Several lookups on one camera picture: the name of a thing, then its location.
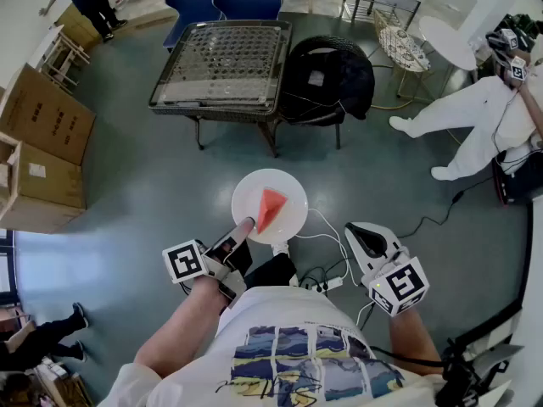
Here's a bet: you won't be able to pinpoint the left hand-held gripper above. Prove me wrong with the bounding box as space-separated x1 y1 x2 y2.
162 215 259 309

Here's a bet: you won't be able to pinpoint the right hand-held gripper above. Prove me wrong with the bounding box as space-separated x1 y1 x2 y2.
344 221 430 318

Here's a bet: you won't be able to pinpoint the red triangular object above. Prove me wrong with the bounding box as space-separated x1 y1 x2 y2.
256 187 291 234

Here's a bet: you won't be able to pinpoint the white round plate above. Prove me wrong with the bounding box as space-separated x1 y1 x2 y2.
231 168 310 244

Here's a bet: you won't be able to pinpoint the person's right forearm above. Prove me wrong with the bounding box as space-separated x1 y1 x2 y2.
387 309 445 366

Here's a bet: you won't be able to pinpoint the person's left forearm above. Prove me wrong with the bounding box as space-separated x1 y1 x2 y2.
133 274 239 380

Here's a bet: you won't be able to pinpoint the person's black trouser leg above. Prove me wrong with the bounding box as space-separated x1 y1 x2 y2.
244 251 298 290

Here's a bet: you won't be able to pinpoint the white power strip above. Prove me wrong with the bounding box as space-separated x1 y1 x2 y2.
299 275 344 293

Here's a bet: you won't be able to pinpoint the person's white printed shirt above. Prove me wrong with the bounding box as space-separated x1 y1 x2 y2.
97 286 451 407

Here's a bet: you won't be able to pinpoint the black case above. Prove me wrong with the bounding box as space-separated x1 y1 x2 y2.
491 149 543 207

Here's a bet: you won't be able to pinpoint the black wicker chair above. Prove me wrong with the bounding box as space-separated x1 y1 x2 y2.
278 35 377 150

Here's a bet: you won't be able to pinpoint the black belt device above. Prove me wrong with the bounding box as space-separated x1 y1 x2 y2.
435 336 527 407

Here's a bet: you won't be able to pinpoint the plain cardboard box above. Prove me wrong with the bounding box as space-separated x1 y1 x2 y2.
0 131 88 235

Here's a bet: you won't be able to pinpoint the white round side table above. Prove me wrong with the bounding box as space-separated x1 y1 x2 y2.
418 14 479 73

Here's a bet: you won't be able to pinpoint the printed cardboard box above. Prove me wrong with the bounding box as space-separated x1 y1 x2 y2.
0 63 97 167

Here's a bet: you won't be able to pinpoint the wooden stools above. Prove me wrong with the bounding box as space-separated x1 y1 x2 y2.
39 25 92 96

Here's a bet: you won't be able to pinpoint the white cable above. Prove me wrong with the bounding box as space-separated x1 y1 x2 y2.
292 208 354 288

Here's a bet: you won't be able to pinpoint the black cable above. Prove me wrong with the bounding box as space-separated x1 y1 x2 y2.
397 190 467 239

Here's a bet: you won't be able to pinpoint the gold wire chair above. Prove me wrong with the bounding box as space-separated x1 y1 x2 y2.
372 8 434 102

